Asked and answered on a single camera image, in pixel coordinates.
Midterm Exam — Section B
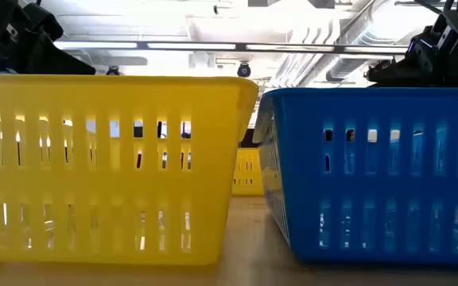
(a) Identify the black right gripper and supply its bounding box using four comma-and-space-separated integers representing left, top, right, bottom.
366, 0, 458, 87

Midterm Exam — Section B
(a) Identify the silver ventilation duct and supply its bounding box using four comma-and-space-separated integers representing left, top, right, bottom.
324, 15, 417, 83

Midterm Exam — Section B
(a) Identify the yellow slotted plastic basket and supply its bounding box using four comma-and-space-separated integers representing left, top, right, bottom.
0, 74, 260, 266
231, 147, 265, 197

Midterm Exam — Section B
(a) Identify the blue slotted plastic basket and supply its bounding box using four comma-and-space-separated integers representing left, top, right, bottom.
252, 87, 458, 266

